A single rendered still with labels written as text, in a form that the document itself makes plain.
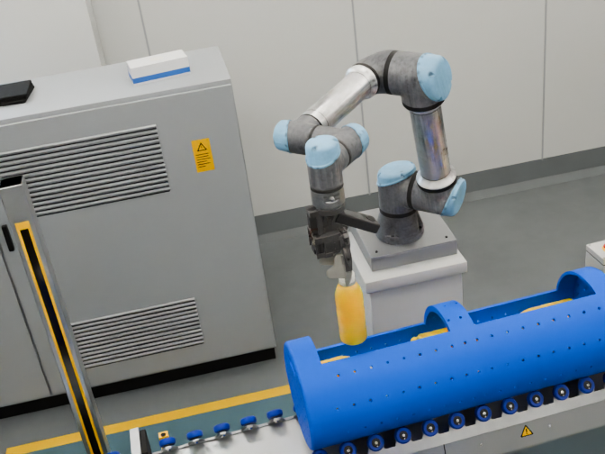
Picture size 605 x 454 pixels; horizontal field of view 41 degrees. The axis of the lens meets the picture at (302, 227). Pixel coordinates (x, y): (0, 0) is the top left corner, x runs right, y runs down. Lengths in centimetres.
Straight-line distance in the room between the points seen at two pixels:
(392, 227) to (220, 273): 139
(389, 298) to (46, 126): 160
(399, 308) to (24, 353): 198
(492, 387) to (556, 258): 261
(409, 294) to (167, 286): 151
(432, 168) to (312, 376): 69
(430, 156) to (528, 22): 291
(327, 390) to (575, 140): 379
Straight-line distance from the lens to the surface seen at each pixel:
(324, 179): 177
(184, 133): 342
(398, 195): 244
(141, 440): 217
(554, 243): 485
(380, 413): 208
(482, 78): 511
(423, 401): 211
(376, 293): 249
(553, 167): 554
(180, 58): 350
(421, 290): 254
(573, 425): 241
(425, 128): 223
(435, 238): 254
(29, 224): 216
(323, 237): 183
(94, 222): 358
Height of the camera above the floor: 249
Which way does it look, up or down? 29 degrees down
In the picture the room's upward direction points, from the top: 8 degrees counter-clockwise
